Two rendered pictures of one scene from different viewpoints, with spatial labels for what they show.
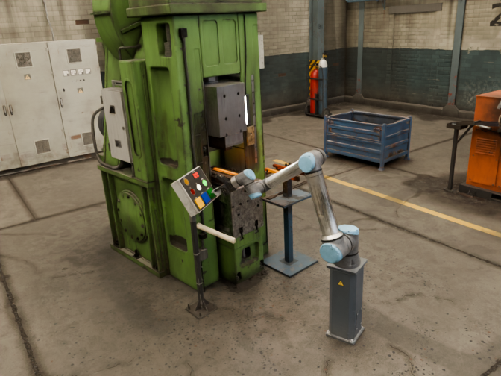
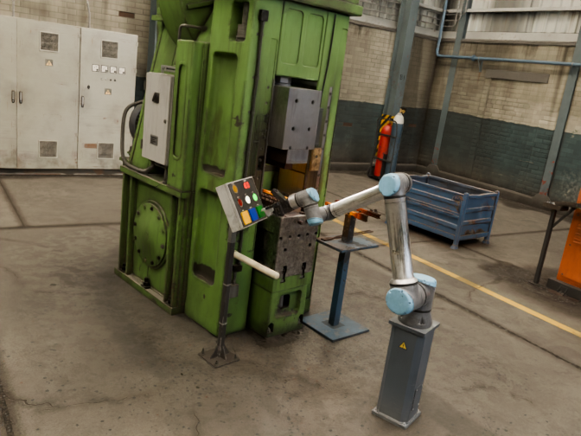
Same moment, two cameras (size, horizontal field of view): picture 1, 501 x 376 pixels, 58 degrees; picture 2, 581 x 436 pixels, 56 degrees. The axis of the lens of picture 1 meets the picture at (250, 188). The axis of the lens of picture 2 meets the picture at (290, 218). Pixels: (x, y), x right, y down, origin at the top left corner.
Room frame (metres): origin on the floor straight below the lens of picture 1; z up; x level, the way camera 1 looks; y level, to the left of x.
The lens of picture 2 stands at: (-0.10, 0.16, 1.86)
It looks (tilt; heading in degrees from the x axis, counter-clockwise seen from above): 15 degrees down; 359
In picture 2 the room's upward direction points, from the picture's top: 8 degrees clockwise
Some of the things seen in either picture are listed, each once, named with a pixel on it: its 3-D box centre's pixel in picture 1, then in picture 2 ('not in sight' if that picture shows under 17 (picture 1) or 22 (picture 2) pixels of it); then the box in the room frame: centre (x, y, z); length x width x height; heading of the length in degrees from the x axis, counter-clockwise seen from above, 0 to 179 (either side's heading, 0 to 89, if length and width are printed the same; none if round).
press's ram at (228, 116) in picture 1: (219, 107); (285, 115); (3.79, 0.23, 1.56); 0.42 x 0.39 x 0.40; 44
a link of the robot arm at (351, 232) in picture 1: (347, 239); (419, 291); (2.77, -0.65, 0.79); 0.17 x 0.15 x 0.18; 141
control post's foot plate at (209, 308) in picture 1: (200, 304); (219, 350); (3.17, 0.46, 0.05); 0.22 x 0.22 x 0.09; 44
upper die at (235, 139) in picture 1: (218, 136); (277, 150); (3.76, 0.26, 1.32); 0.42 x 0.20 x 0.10; 44
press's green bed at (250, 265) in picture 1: (229, 246); (264, 291); (3.81, 0.22, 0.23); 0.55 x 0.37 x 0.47; 44
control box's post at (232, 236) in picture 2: (196, 251); (227, 280); (3.17, 0.46, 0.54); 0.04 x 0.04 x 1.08; 44
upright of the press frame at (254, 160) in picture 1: (238, 143); (298, 168); (4.14, 0.09, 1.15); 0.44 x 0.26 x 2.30; 44
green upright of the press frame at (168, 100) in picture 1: (182, 160); (228, 170); (3.67, 0.57, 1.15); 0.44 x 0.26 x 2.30; 44
